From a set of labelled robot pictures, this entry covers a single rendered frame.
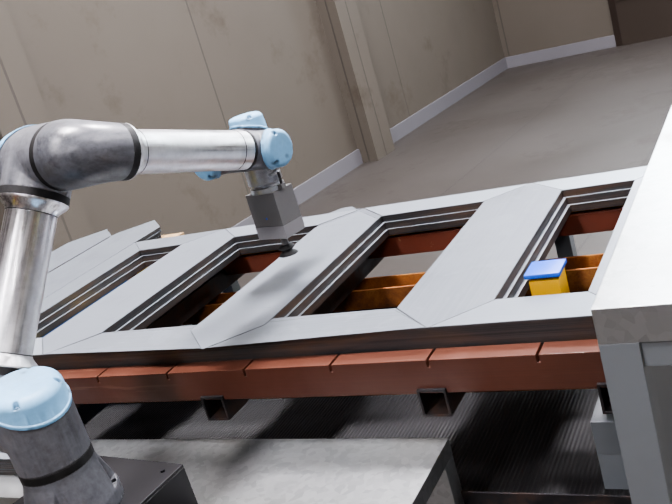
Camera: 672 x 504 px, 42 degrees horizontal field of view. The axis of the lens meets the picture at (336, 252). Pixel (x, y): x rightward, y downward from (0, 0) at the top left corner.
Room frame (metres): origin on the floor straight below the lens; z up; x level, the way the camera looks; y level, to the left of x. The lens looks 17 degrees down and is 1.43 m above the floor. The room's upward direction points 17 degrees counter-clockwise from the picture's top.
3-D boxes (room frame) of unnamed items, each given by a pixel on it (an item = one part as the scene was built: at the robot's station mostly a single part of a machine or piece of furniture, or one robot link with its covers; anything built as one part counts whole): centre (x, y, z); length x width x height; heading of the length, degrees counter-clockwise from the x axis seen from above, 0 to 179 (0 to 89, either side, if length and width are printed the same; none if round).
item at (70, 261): (2.59, 0.84, 0.82); 0.80 x 0.40 x 0.06; 149
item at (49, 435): (1.24, 0.51, 0.94); 0.13 x 0.12 x 0.14; 46
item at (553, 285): (1.36, -0.33, 0.78); 0.05 x 0.05 x 0.19; 59
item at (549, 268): (1.36, -0.33, 0.88); 0.06 x 0.06 x 0.02; 59
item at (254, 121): (1.83, 0.10, 1.16); 0.09 x 0.08 x 0.11; 136
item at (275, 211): (1.84, 0.09, 1.01); 0.10 x 0.09 x 0.16; 138
